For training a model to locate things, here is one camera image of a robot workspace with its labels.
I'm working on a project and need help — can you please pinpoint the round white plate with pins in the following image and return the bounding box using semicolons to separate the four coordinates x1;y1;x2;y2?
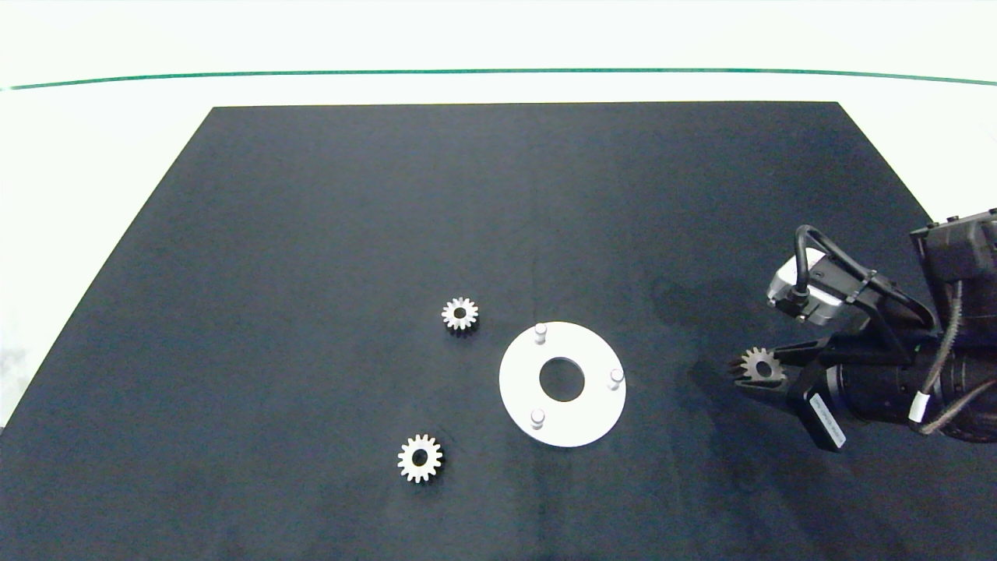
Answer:
498;321;627;449

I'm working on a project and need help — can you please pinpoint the black camera cable loop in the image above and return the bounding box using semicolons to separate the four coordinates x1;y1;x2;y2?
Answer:
793;224;937;332

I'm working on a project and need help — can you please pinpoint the dark rectangular work mat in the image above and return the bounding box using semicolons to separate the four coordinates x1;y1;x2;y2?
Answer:
0;101;997;561

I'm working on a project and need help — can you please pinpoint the grey braided cable white tag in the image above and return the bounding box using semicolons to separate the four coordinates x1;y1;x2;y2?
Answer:
907;279;997;437

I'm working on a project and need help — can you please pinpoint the boxy wrist camera shiny side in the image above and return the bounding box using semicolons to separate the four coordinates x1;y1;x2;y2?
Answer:
766;249;858;329

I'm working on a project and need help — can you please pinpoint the small steel planetary gear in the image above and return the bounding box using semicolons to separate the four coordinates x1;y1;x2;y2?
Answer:
739;347;787;385
396;433;444;485
441;296;481;332

